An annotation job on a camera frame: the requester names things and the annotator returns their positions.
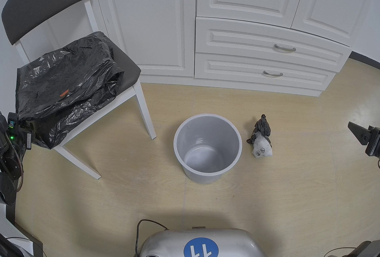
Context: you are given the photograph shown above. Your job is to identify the black plastic bag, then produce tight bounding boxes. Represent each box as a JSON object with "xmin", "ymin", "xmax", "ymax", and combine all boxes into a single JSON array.
[{"xmin": 15, "ymin": 31, "xmax": 124, "ymax": 150}]

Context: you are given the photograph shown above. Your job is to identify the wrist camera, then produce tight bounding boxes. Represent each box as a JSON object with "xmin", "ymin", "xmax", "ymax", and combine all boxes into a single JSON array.
[
  {"xmin": 366, "ymin": 126, "xmax": 380, "ymax": 158},
  {"xmin": 18, "ymin": 122, "xmax": 38, "ymax": 152}
]

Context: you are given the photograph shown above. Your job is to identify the pale grey trash bin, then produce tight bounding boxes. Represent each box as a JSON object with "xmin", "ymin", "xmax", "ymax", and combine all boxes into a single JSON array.
[{"xmin": 173, "ymin": 114, "xmax": 243, "ymax": 184}]

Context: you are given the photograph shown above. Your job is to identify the crumpled black plastic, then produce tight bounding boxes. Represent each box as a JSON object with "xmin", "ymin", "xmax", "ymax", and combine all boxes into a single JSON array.
[{"xmin": 246, "ymin": 114, "xmax": 272, "ymax": 145}]

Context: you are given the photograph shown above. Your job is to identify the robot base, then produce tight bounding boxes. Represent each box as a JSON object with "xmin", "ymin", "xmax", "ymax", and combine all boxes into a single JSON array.
[{"xmin": 140, "ymin": 228, "xmax": 266, "ymax": 257}]

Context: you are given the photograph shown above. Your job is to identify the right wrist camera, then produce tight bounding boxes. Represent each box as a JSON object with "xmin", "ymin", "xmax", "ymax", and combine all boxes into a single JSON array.
[{"xmin": 366, "ymin": 126, "xmax": 380, "ymax": 158}]

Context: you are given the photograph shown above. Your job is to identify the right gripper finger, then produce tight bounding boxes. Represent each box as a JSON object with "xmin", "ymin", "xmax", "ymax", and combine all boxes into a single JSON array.
[{"xmin": 348, "ymin": 121, "xmax": 371, "ymax": 146}]

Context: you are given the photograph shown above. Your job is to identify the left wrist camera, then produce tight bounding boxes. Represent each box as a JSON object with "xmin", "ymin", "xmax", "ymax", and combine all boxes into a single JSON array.
[{"xmin": 18, "ymin": 122, "xmax": 38, "ymax": 152}]

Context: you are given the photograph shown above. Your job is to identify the black cable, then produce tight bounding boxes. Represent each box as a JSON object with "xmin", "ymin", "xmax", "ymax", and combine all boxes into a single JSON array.
[
  {"xmin": 135, "ymin": 219, "xmax": 169, "ymax": 257},
  {"xmin": 328, "ymin": 247, "xmax": 358, "ymax": 257}
]

